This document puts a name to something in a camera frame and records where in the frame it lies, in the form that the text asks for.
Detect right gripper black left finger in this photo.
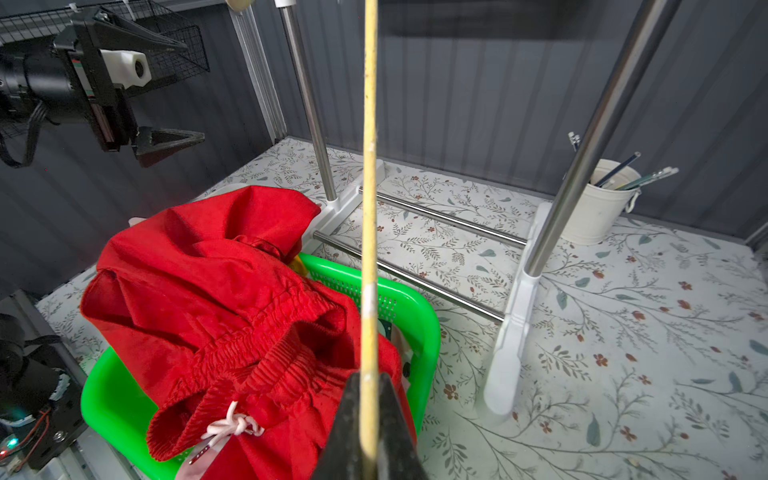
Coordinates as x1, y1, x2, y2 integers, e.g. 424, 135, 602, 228
311, 372, 363, 480

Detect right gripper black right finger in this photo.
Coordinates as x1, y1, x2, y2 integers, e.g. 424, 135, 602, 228
376, 373, 428, 480

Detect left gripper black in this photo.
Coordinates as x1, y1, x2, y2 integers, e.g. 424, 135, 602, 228
53, 7, 205, 168

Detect yellow hanger of red shorts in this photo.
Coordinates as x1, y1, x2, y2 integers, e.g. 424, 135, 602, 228
359, 0, 380, 479

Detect red shorts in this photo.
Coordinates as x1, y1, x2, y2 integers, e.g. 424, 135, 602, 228
80, 184, 418, 480

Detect yellow hanger of printed shorts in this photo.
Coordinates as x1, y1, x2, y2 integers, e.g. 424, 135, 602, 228
226, 0, 254, 13

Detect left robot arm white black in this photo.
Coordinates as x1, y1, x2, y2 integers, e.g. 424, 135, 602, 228
1, 1, 210, 169

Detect green plastic basket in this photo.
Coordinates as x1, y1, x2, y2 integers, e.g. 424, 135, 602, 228
81, 278, 441, 479

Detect white pen cup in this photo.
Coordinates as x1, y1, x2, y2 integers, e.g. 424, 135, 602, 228
561, 151, 679, 246

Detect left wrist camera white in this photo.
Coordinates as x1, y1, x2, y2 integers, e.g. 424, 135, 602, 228
100, 49, 152, 89

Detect black wire wall basket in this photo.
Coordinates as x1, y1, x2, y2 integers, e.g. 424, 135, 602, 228
1, 1, 210, 97

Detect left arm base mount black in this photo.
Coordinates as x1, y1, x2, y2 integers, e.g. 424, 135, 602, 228
1, 313, 83, 475

